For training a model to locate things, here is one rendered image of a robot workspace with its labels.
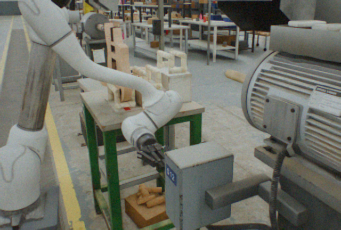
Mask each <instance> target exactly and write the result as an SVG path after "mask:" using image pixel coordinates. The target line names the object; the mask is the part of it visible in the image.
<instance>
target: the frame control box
mask: <svg viewBox="0 0 341 230"><path fill-rule="evenodd" d="M233 162H234V155H233V153H231V152H230V151H229V150H227V149H226V148H224V147H223V146H222V145H220V144H218V143H216V142H215V141H211V142H204V143H200V144H196V145H191V146H187V147H183V148H180V149H176V150H171V151H167V152H165V199H166V215H167V216H168V218H169V219H170V220H171V222H172V223H173V225H174V226H175V227H176V229H177V230H197V229H199V228H202V227H204V226H205V227H206V228H207V229H208V230H241V229H242V230H250V229H258V230H272V227H271V226H269V225H267V224H261V223H246V224H229V225H211V224H213V223H215V222H218V221H220V220H223V219H226V218H229V217H230V216H231V204H230V205H228V206H224V207H222V208H219V209H216V210H212V209H211V208H210V207H209V206H208V205H207V204H206V203H205V191H206V190H209V189H212V188H216V187H219V186H221V185H225V184H228V183H231V182H232V180H233Z"/></svg>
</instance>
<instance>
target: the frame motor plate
mask: <svg viewBox="0 0 341 230"><path fill-rule="evenodd" d="M278 154H279V151H277V150H276V149H274V148H272V147H270V146H269V145H262V146H259V147H256V148H254V157H256V158H257V159H258V160H260V161H261V162H263V163H265V164H266V165H268V166H269V167H271V168H272V169H274V164H275V161H276V158H277V155H278ZM280 174H281V175H283V176H285V177H286V178H287V179H289V180H290V181H292V182H293V183H295V184H296V185H298V186H299V187H301V188H302V189H304V190H305V191H307V192H309V193H310V194H312V195H313V196H315V197H316V198H318V199H319V200H321V201H322V202H324V203H325V204H327V205H328V206H330V207H331V208H333V209H334V210H336V211H337V212H339V213H340V214H341V187H340V186H339V185H337V184H335V183H334V182H332V181H330V180H328V179H326V178H325V177H323V176H321V175H320V174H318V173H316V172H315V171H313V170H311V169H310V168H308V167H306V166H304V165H303V164H301V163H299V162H297V161H296V160H294V159H291V158H288V157H285V158H284V161H283V164H282V167H281V172H280Z"/></svg>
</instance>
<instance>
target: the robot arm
mask: <svg viewBox="0 0 341 230"><path fill-rule="evenodd" d="M18 6H19V9H20V12H21V14H22V16H23V18H24V19H25V20H26V22H27V23H28V24H29V37H30V40H31V47H30V53H29V60H28V69H27V75H26V81H25V87H24V91H23V97H22V103H21V110H20V116H19V123H17V124H16V125H14V126H13V127H12V128H11V130H10V134H9V138H8V141H7V144H6V146H4V147H2V148H0V229H1V228H4V227H8V226H12V228H13V230H19V229H20V227H21V225H22V223H26V222H29V221H40V220H43V219H44V218H45V214H44V205H45V198H46V197H47V192H46V191H41V192H40V188H39V180H40V167H41V165H42V163H43V161H44V158H45V154H46V147H47V138H48V131H47V129H46V128H45V126H43V124H44V119H45V113H46V107H47V102H48V97H49V93H50V88H51V82H52V77H53V71H54V66H55V60H56V55H57V54H58V55H59V56H61V57H62V58H63V59H64V60H65V61H66V62H67V63H68V64H69V65H71V66H72V67H73V68H74V69H75V70H76V71H78V72H80V73H81V74H83V75H85V76H87V77H89V78H91V79H94V80H97V81H102V82H105V83H109V84H114V85H118V86H123V87H127V88H131V89H134V90H137V91H139V92H140V93H141V94H142V95H143V96H144V107H145V109H144V111H143V112H141V113H140V114H138V115H136V116H132V117H128V118H126V119H125V120H123V122H122V124H121V131H122V133H123V136H124V137H125V139H126V140H127V141H128V142H129V143H130V144H132V145H133V146H134V147H135V148H136V149H137V150H138V151H137V158H139V159H142V160H143V161H144V162H145V163H147V164H148V165H150V166H151V167H155V166H158V169H162V170H164V171H165V155H164V154H163V152H162V150H164V152H167V151H169V149H168V145H166V146H162V145H161V144H159V143H158V141H157V140H156V138H155V136H154V132H155V131H156V130H157V129H159V128H160V127H162V126H163V125H165V124H166V123H167V122H168V121H170V120H171V119H172V118H173V117H174V116H175V115H176V114H177V113H178V112H179V110H180V109H181V107H182V98H181V97H180V95H179V94H178V93H177V92H175V91H166V92H164V91H159V90H157V89H156V88H154V87H153V86H152V85H151V84H150V83H149V82H148V81H146V80H144V79H143V78H141V77H136V76H133V75H129V74H127V73H123V72H120V71H117V70H114V69H110V68H106V67H103V66H101V65H98V64H96V63H94V62H93V61H91V60H90V59H89V58H88V57H87V56H86V55H85V52H84V51H83V49H82V47H81V45H80V44H79V42H78V40H77V38H76V36H75V34H74V32H73V31H72V30H71V28H70V27H69V25H68V23H69V12H68V10H67V9H66V7H64V8H62V9H61V8H60V7H58V6H57V5H56V4H54V3H53V2H52V1H51V0H18Z"/></svg>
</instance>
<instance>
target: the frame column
mask: <svg viewBox="0 0 341 230"><path fill-rule="evenodd" d="M279 183H280V186H281V187H280V189H281V190H283V191H284V192H286V193H287V194H288V195H290V196H291V197H292V198H294V199H295V200H296V201H298V202H299V203H301V204H302V205H303V206H305V207H306V208H308V209H309V214H308V221H307V222H306V223H304V224H301V225H299V226H295V225H293V224H292V223H291V222H290V221H289V220H287V219H286V218H285V217H284V216H282V215H281V214H280V213H278V214H277V216H278V218H277V221H278V226H279V230H341V214H340V213H339V212H337V211H336V210H334V209H333V208H331V207H330V206H328V205H327V204H325V203H324V202H322V201H321V200H319V199H318V198H316V197H315V196H313V195H312V194H310V193H309V192H307V191H305V190H304V189H302V188H301V187H299V186H298V185H296V184H295V183H293V182H292V181H290V180H289V179H287V178H286V177H285V176H283V175H281V174H280V176H279Z"/></svg>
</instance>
